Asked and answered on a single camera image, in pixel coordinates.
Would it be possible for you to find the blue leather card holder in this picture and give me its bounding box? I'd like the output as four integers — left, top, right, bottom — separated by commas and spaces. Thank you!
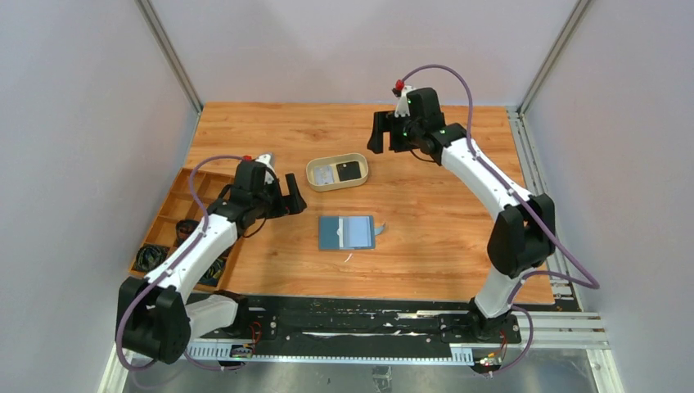
318, 215, 386, 251

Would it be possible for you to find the cream oval plastic tray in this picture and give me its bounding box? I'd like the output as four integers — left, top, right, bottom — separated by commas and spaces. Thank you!
305, 153, 370, 192

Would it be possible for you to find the black VIP credit card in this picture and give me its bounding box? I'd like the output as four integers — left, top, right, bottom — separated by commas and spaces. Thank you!
336, 160, 362, 183

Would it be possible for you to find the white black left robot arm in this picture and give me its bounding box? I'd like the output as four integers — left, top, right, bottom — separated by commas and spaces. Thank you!
115, 153, 307, 371

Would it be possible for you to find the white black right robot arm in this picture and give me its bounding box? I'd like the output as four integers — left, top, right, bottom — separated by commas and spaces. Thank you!
367, 82, 556, 340

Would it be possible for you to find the white VIP card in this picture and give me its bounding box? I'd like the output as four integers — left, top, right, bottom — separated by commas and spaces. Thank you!
313, 165, 336, 187

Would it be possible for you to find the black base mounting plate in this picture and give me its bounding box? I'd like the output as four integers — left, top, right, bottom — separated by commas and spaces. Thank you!
203, 296, 521, 361

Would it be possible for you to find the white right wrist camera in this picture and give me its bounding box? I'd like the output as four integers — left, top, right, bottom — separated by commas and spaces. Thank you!
393, 79, 415, 118

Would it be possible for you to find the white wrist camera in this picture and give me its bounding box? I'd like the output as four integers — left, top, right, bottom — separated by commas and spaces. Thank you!
393, 79, 415, 118
255, 152, 277, 184

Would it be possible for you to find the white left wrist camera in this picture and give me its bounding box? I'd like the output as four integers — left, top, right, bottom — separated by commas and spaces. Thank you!
255, 152, 277, 184

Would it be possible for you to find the black coiled cable bundle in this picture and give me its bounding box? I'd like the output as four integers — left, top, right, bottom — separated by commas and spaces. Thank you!
175, 219, 201, 248
134, 245, 170, 273
197, 259, 228, 288

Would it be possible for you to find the aluminium corner post right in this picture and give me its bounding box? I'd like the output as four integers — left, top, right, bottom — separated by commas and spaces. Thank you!
507, 0, 593, 294

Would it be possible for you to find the aluminium corner post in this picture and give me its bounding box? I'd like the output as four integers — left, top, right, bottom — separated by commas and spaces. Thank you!
134, 0, 204, 116
507, 0, 593, 294

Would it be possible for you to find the aluminium corner post left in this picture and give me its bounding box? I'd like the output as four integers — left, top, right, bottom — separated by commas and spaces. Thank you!
134, 0, 204, 116

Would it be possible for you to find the aluminium frame rail front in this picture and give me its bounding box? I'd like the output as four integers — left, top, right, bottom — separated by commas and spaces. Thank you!
173, 308, 609, 370

